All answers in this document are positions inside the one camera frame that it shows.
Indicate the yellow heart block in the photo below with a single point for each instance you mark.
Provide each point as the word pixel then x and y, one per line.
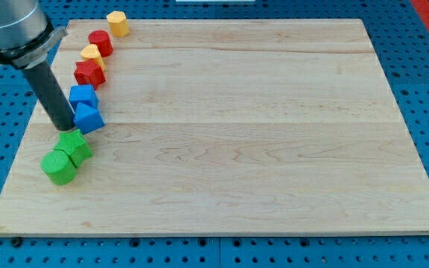
pixel 91 52

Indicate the green cylinder block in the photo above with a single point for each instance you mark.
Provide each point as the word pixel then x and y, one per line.
pixel 58 167

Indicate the blue triangle block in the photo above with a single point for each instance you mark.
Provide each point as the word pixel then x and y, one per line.
pixel 87 118

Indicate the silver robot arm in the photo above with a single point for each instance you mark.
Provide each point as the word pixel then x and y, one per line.
pixel 26 37

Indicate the red cylinder block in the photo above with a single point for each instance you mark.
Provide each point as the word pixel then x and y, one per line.
pixel 103 42

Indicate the yellow hexagon block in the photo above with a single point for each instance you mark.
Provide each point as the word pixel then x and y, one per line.
pixel 118 23

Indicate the red star block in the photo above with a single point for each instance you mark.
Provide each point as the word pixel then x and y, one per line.
pixel 89 73

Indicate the green star block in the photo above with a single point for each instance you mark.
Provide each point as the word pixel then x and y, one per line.
pixel 75 146

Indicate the wooden board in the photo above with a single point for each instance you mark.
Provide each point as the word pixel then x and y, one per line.
pixel 231 128

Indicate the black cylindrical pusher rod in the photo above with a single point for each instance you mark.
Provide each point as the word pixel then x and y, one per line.
pixel 49 93

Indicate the blue cube block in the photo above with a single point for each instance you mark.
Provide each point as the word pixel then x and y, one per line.
pixel 83 94

